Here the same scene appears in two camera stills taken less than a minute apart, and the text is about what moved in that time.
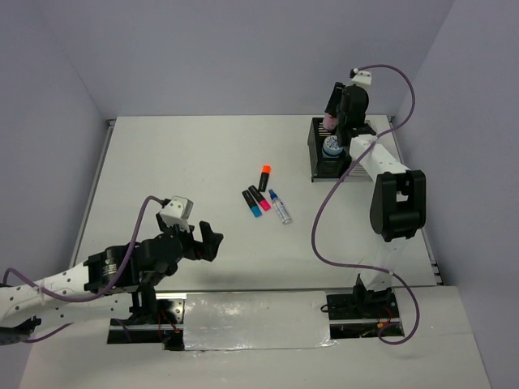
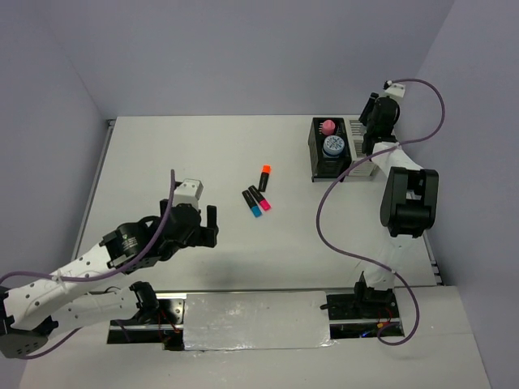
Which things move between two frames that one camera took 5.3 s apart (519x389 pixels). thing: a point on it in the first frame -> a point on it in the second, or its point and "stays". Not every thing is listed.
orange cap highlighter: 266,170 stays
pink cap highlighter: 259,198 stays
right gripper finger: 333,105 -> 365,115
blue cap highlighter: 252,203 stays
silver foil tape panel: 256,320 stays
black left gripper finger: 201,251 -> 206,237
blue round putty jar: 331,147 stays
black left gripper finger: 211,241 -> 212,216
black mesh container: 323,168 stays
